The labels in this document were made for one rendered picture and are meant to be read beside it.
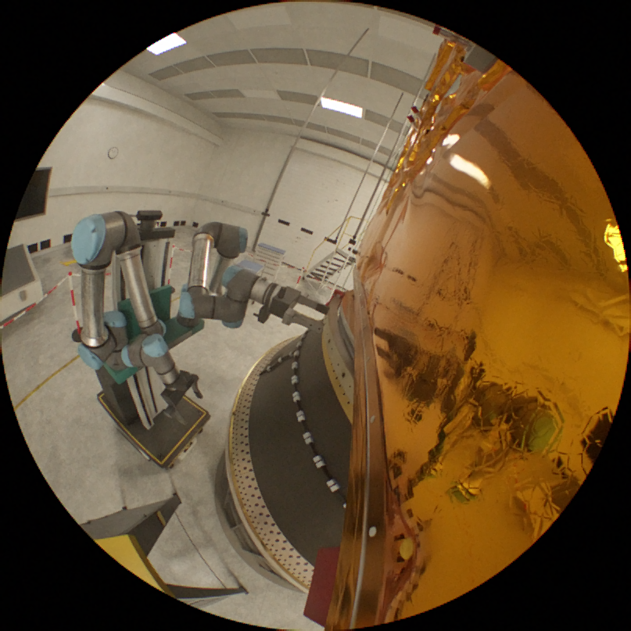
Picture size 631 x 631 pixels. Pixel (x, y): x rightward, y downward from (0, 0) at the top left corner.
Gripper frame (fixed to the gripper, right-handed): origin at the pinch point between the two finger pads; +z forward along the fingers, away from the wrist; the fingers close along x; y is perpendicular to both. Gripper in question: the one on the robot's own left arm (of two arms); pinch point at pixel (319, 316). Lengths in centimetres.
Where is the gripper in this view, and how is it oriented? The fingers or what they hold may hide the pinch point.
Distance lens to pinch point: 59.9
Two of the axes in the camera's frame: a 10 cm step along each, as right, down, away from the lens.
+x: 1.7, -3.6, 9.2
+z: 9.1, 4.1, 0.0
